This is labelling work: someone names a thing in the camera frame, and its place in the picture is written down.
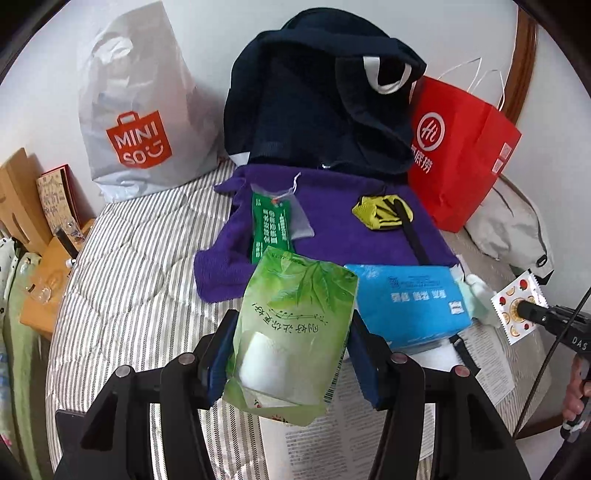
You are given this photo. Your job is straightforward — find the brown wooden door frame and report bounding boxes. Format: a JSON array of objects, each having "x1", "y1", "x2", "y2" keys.
[{"x1": 501, "y1": 18, "x2": 539, "y2": 121}]

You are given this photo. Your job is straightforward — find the newspaper sheet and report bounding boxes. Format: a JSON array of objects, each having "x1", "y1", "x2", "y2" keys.
[{"x1": 259, "y1": 323, "x2": 515, "y2": 480}]

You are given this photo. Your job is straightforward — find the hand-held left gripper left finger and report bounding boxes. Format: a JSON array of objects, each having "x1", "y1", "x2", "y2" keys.
[{"x1": 55, "y1": 309, "x2": 238, "y2": 480}]

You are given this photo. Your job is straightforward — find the red paper bag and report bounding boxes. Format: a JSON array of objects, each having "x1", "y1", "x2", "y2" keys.
[{"x1": 407, "y1": 58, "x2": 522, "y2": 233}]

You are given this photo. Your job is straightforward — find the dark green sachet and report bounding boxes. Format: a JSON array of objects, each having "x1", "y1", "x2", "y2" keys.
[{"x1": 250, "y1": 191, "x2": 293, "y2": 265}]

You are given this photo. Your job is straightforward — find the yellow mesh pouch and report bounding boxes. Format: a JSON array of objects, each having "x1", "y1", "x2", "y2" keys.
[{"x1": 352, "y1": 195, "x2": 403, "y2": 230}]

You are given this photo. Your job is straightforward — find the blue tissue pack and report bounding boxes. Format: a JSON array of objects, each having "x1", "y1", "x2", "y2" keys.
[{"x1": 344, "y1": 263, "x2": 472, "y2": 354}]

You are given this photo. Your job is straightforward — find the fruit print sachet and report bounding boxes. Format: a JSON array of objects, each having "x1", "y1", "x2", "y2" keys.
[{"x1": 490, "y1": 272, "x2": 548, "y2": 347}]

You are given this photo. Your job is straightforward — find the clear glass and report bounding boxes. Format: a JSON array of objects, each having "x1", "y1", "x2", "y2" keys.
[{"x1": 25, "y1": 277, "x2": 54, "y2": 301}]

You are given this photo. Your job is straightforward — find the clear mesh drawstring pouch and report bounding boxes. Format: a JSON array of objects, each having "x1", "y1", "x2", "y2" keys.
[{"x1": 252, "y1": 172, "x2": 315, "y2": 241}]

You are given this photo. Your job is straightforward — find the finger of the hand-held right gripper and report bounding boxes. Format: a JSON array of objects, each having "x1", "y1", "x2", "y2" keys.
[{"x1": 517, "y1": 299, "x2": 552, "y2": 324}]

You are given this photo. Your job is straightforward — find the wooden nightstand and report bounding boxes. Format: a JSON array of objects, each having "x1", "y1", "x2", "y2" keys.
[{"x1": 19, "y1": 219, "x2": 95, "y2": 340}]

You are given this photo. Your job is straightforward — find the person's right hand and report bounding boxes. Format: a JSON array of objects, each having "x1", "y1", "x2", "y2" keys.
[{"x1": 561, "y1": 357, "x2": 591, "y2": 423}]

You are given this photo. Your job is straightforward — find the patterned book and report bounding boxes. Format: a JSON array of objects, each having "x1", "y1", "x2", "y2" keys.
[{"x1": 36, "y1": 164, "x2": 83, "y2": 236}]

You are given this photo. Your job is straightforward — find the white drawstring bag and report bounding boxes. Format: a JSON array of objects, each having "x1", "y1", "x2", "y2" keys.
[{"x1": 464, "y1": 175, "x2": 555, "y2": 284}]

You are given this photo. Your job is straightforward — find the green blanket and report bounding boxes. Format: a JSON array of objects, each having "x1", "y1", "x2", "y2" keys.
[{"x1": 0, "y1": 272, "x2": 51, "y2": 480}]

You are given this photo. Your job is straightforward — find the striped bed quilt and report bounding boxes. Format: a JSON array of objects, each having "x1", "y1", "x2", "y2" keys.
[{"x1": 44, "y1": 159, "x2": 555, "y2": 480}]

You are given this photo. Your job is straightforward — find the white dotted pillow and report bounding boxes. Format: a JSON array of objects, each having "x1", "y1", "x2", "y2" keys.
[{"x1": 0, "y1": 235, "x2": 24, "y2": 296}]

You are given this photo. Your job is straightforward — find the purple cloth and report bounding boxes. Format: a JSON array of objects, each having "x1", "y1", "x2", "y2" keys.
[{"x1": 194, "y1": 165, "x2": 462, "y2": 304}]

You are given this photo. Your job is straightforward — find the glass bottle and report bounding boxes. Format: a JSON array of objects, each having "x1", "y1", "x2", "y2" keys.
[{"x1": 53, "y1": 222, "x2": 86, "y2": 259}]

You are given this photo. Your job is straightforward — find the green tissue pack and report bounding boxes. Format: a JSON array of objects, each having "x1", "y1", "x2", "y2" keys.
[{"x1": 222, "y1": 246, "x2": 359, "y2": 428}]

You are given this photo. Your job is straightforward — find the white sponge block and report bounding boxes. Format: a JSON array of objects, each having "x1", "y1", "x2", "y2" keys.
[{"x1": 406, "y1": 339, "x2": 467, "y2": 370}]

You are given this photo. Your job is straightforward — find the grey plastic shopping bag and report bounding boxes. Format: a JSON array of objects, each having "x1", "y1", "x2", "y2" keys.
[{"x1": 78, "y1": 0, "x2": 221, "y2": 203}]

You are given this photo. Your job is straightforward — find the wooden headboard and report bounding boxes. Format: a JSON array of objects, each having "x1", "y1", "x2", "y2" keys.
[{"x1": 0, "y1": 148, "x2": 51, "y2": 254}]

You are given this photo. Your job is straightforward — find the black cable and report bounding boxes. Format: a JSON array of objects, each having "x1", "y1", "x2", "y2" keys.
[{"x1": 510, "y1": 286, "x2": 591, "y2": 437}]

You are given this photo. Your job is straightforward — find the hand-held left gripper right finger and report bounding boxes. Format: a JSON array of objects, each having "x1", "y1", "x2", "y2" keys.
[{"x1": 347, "y1": 310, "x2": 532, "y2": 480}]

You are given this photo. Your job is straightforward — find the navy fabric bag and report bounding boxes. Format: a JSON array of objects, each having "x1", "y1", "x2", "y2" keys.
[{"x1": 225, "y1": 11, "x2": 428, "y2": 175}]

